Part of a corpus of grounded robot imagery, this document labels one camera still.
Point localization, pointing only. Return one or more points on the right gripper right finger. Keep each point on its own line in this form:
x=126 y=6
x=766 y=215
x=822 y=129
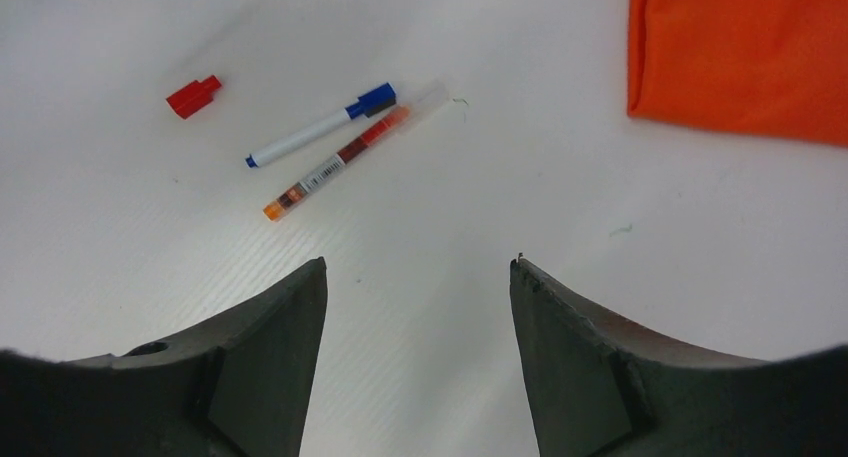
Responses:
x=600 y=384

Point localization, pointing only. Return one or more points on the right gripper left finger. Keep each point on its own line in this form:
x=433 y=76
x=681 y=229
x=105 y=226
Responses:
x=236 y=384

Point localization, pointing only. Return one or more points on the red orange pen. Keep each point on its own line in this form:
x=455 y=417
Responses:
x=325 y=171

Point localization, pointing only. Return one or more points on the thin blue-tip pen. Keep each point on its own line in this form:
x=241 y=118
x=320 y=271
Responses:
x=293 y=142

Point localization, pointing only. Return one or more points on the blue marker cap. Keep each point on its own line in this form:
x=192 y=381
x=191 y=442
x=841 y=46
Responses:
x=373 y=102

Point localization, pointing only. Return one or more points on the clear pen cap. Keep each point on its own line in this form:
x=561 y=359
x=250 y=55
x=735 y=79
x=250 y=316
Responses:
x=420 y=100

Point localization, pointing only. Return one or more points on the small red pen cap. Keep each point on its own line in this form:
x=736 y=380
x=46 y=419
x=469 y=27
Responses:
x=194 y=96

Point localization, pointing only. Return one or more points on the folded orange cloth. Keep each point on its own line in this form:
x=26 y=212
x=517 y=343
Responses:
x=774 y=68

